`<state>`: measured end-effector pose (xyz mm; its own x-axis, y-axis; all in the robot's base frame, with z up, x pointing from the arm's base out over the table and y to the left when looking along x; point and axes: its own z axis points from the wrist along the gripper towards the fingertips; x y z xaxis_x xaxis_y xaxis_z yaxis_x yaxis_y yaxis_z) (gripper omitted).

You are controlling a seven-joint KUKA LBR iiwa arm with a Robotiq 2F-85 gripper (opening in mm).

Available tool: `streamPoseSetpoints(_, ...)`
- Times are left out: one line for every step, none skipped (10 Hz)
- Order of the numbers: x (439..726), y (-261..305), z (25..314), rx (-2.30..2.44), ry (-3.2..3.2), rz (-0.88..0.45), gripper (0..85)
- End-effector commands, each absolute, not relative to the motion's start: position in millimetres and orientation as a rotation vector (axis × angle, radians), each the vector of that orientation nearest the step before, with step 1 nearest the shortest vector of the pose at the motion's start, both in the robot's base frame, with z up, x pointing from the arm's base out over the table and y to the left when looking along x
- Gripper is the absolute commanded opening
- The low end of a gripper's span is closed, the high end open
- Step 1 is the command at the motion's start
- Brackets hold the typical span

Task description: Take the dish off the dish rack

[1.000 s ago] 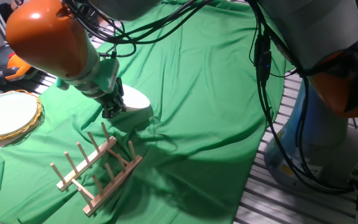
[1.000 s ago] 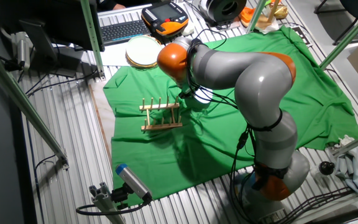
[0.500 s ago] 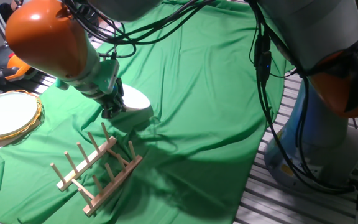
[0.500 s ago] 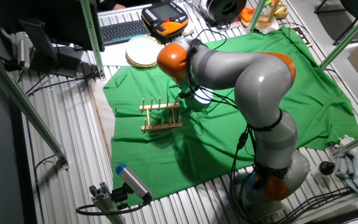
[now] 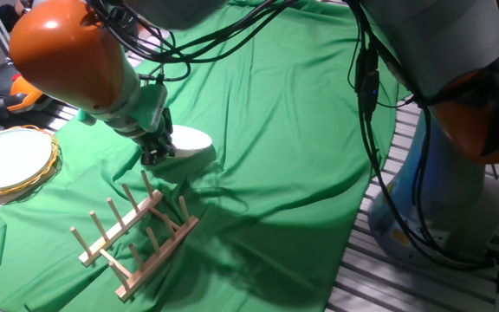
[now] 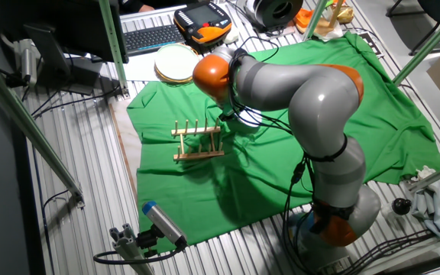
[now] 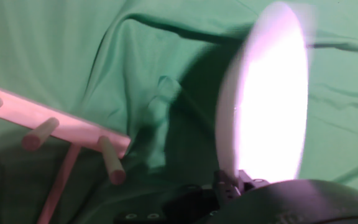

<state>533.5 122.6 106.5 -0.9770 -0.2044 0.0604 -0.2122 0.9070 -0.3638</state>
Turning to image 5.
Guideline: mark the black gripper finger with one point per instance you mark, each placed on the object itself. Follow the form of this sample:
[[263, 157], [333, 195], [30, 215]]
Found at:
[[152, 157], [168, 145]]

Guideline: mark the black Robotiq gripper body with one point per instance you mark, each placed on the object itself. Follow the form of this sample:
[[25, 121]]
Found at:
[[166, 125]]

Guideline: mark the white round dish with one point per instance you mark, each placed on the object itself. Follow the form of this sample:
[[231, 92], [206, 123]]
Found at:
[[191, 141]]

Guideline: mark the wooden peg dish rack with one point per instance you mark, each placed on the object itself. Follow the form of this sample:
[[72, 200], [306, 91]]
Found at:
[[154, 255]]

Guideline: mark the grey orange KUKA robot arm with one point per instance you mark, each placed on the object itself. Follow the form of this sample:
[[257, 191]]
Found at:
[[67, 56]]

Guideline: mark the person's bare hand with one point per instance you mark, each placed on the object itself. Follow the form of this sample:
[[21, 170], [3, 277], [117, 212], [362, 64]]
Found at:
[[23, 6]]

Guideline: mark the green cloth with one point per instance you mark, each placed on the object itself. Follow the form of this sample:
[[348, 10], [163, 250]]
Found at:
[[275, 130]]

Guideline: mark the white plate with gold rim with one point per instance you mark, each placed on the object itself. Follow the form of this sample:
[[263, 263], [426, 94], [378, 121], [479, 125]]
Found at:
[[9, 158]]

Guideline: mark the orange black teach pendant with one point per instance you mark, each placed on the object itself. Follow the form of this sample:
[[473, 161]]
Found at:
[[11, 102]]

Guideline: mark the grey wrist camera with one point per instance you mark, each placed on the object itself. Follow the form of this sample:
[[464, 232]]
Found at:
[[160, 104]]

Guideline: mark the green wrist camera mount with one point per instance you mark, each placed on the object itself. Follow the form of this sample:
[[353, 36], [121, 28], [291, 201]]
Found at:
[[145, 110]]

